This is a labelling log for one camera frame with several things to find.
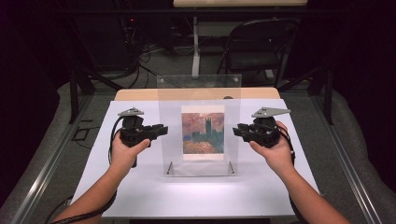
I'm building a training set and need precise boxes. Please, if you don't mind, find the white desk leg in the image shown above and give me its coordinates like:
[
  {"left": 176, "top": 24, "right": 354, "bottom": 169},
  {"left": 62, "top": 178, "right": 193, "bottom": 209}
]
[{"left": 191, "top": 16, "right": 201, "bottom": 78}]

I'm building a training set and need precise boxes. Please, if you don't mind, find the landscape painting print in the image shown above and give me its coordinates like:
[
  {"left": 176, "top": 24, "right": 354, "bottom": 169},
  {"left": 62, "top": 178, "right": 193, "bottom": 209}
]
[{"left": 180, "top": 105, "right": 226, "bottom": 161}]

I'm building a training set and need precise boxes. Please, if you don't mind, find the white table mat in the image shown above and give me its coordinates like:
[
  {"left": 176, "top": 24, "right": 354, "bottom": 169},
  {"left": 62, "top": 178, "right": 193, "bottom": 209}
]
[{"left": 70, "top": 98, "right": 320, "bottom": 218}]

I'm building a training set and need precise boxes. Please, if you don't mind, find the bundle of floor cables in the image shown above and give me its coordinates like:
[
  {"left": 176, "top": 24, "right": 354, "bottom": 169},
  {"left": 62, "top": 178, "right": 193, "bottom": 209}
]
[{"left": 122, "top": 15, "right": 194, "bottom": 90}]

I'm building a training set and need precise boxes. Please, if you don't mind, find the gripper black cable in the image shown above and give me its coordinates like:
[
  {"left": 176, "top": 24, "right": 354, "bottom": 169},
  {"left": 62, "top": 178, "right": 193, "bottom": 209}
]
[
  {"left": 278, "top": 125, "right": 311, "bottom": 224},
  {"left": 45, "top": 115, "right": 124, "bottom": 224}
]

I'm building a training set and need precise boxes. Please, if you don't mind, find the black folding chair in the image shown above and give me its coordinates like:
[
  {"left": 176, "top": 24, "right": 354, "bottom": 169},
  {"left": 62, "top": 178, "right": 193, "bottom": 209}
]
[{"left": 217, "top": 18, "right": 301, "bottom": 89}]

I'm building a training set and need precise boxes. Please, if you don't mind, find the person's right hand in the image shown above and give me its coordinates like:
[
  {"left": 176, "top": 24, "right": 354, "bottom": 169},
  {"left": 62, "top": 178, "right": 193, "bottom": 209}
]
[{"left": 248, "top": 120, "right": 297, "bottom": 178}]

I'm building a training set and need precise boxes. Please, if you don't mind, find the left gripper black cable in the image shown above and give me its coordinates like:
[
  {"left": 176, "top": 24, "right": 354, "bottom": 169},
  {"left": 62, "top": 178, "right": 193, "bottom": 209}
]
[{"left": 45, "top": 115, "right": 124, "bottom": 224}]

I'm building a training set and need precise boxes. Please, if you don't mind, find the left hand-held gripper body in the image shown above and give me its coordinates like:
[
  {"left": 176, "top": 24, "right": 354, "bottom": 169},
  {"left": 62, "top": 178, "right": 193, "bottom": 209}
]
[{"left": 117, "top": 106, "right": 157, "bottom": 148}]

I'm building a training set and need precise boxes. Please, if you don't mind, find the clear acrylic photo frame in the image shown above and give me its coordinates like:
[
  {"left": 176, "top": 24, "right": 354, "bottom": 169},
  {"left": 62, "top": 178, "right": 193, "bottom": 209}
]
[{"left": 156, "top": 74, "right": 243, "bottom": 178}]

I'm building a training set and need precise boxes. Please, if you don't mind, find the person's left hand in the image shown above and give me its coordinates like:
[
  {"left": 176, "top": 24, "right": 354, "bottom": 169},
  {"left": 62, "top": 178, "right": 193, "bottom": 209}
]
[{"left": 110, "top": 133, "right": 151, "bottom": 175}]

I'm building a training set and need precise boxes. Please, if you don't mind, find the black metal stand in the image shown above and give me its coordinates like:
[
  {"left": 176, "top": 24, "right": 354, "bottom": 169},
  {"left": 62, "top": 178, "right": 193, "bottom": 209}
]
[
  {"left": 68, "top": 63, "right": 124, "bottom": 125},
  {"left": 276, "top": 63, "right": 334, "bottom": 126}
]

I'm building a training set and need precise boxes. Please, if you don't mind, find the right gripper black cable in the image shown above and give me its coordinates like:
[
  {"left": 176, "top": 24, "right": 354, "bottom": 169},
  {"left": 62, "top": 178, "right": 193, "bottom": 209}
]
[{"left": 278, "top": 125, "right": 311, "bottom": 224}]

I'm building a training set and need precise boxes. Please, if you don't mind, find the aluminium frame rail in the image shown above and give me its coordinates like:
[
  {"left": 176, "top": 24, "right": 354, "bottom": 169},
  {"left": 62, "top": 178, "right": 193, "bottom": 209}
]
[
  {"left": 8, "top": 92, "right": 94, "bottom": 224},
  {"left": 311, "top": 92, "right": 382, "bottom": 224}
]

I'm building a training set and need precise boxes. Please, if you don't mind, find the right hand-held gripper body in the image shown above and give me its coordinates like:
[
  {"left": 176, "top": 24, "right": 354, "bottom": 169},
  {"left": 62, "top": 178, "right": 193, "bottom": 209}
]
[{"left": 247, "top": 106, "right": 292, "bottom": 149}]

